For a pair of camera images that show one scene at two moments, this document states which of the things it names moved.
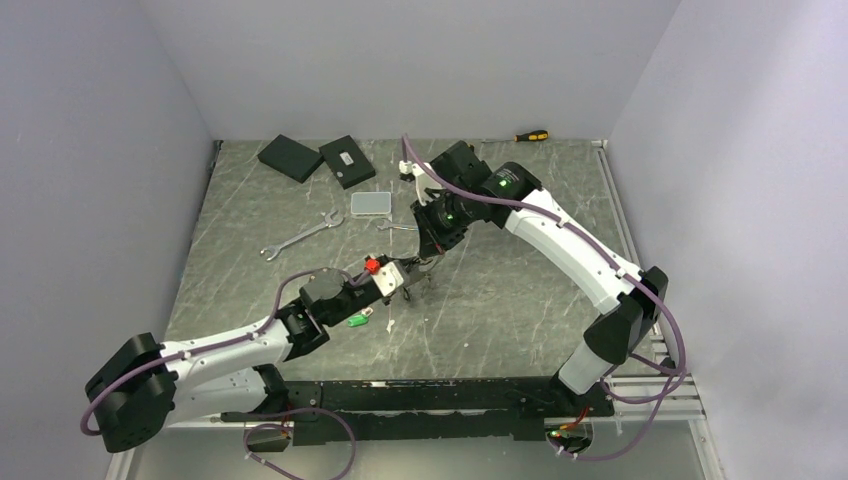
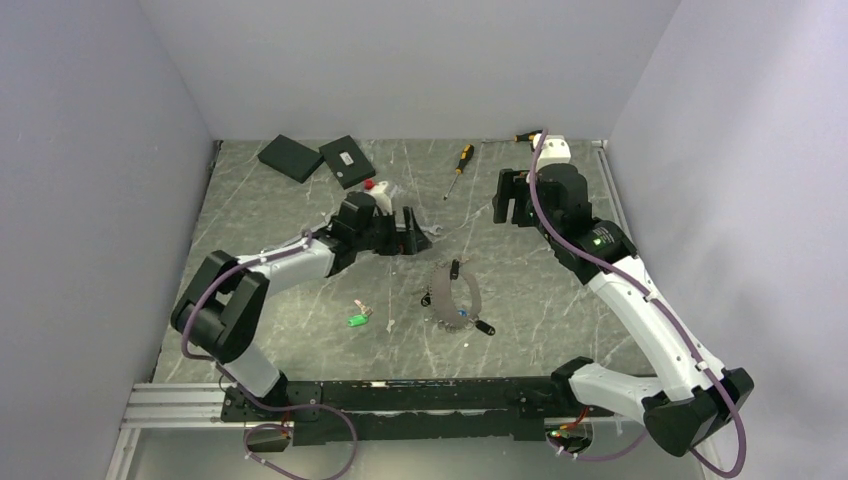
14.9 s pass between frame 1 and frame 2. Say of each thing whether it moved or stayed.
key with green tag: stayed
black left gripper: moved
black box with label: stayed
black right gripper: moved
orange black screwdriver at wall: stayed
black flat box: stayed
